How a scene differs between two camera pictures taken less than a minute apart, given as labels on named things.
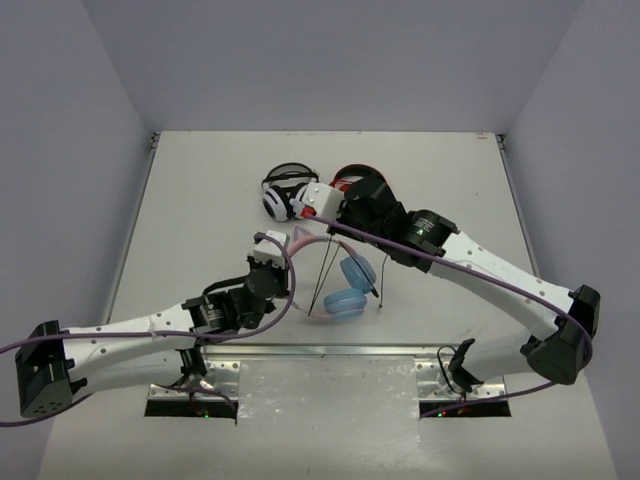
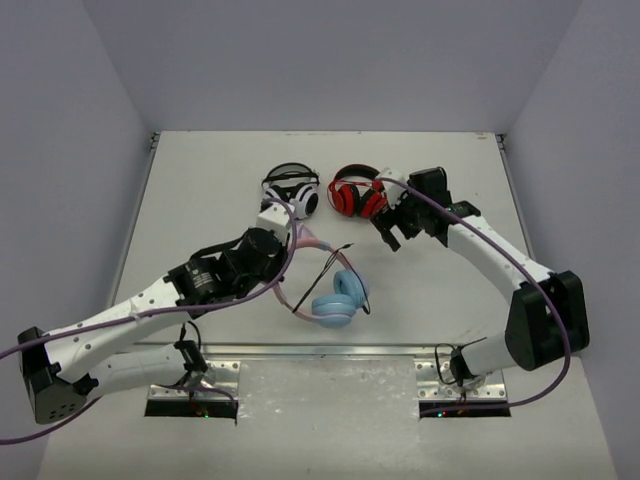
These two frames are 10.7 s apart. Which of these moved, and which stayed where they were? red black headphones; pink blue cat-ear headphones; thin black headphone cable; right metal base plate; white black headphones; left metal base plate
Moved: thin black headphone cable; pink blue cat-ear headphones
Stayed: left metal base plate; right metal base plate; white black headphones; red black headphones
